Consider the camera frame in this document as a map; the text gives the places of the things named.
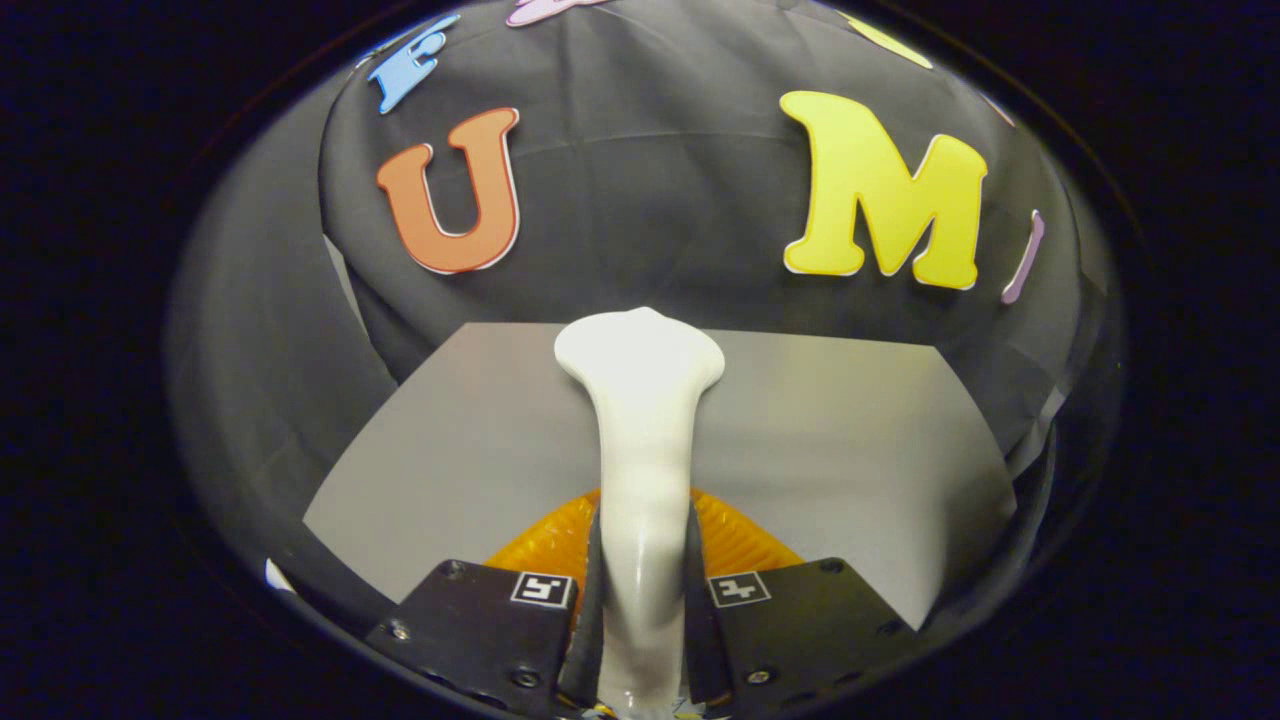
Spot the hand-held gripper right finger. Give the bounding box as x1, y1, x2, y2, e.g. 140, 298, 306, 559
683, 488, 926, 716

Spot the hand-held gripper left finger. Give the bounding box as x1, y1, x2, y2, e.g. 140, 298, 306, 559
365, 488, 608, 719

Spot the white garment steamer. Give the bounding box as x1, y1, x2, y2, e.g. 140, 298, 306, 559
553, 306, 727, 720

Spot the black backdrop cloth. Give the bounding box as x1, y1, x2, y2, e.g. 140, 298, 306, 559
165, 0, 1126, 641

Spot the grey cabinet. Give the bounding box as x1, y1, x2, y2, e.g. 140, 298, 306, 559
303, 322, 1019, 633

